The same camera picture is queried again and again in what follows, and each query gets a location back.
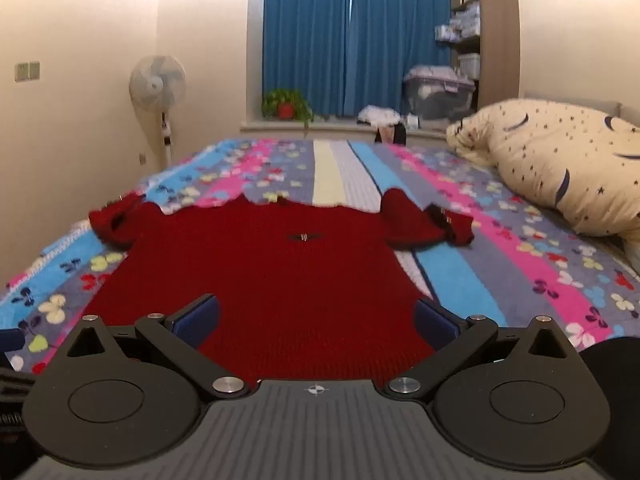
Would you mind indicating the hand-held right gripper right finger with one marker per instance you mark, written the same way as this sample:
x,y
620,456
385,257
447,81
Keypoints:
x,y
434,324

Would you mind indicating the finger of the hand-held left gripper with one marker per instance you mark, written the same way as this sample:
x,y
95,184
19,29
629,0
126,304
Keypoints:
x,y
10,342

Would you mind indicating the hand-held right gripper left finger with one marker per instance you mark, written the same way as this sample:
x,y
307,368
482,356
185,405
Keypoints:
x,y
199,317

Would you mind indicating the red knit sweater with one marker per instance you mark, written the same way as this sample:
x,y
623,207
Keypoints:
x,y
280,280

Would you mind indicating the pile of white clothes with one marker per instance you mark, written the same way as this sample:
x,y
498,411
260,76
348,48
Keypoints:
x,y
379,115

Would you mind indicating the colourful floral striped bed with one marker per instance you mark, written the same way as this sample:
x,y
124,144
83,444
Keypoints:
x,y
500,270

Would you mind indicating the black and pink bag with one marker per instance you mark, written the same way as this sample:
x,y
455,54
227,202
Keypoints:
x,y
391,135

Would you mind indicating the small white box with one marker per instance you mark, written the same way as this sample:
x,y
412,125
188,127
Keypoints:
x,y
413,120

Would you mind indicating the star print cream pillow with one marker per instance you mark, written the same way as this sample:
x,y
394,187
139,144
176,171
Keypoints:
x,y
560,160

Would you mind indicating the potted plant in red pot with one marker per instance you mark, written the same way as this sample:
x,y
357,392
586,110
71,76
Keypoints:
x,y
286,105

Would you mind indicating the clear lidded storage box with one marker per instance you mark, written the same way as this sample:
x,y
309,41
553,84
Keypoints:
x,y
437,92

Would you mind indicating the white standing fan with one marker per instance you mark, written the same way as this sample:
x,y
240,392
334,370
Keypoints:
x,y
157,82

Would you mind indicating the white shelf storage bin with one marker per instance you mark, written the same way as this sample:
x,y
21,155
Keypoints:
x,y
469,65

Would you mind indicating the grey headboard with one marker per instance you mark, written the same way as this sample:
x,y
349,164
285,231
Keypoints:
x,y
600,105

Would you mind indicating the plastic bags on shelf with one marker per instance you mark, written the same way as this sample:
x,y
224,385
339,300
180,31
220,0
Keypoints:
x,y
457,25

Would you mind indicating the blue curtain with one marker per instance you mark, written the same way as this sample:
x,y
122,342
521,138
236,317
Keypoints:
x,y
345,35

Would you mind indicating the wooden shelf cabinet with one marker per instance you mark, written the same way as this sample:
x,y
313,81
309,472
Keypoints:
x,y
492,25

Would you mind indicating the wall light switch panel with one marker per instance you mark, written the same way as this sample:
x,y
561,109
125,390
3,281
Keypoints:
x,y
27,71

